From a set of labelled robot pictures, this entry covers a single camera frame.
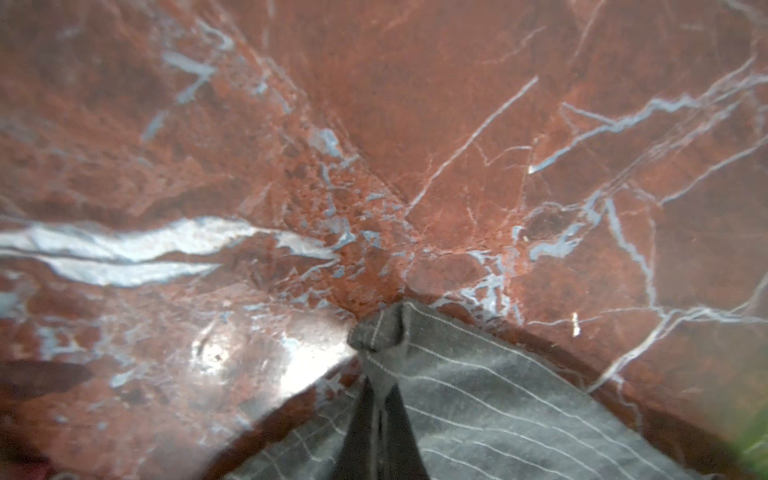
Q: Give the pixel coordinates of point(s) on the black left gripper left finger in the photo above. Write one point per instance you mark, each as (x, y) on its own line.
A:
(356, 460)

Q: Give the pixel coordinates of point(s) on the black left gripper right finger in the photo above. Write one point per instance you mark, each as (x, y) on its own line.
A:
(399, 455)

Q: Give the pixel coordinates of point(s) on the grey pinstriped long sleeve shirt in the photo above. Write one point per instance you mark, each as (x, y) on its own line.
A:
(479, 409)

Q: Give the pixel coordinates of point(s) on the green plastic basket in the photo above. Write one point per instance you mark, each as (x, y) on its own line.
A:
(752, 446)

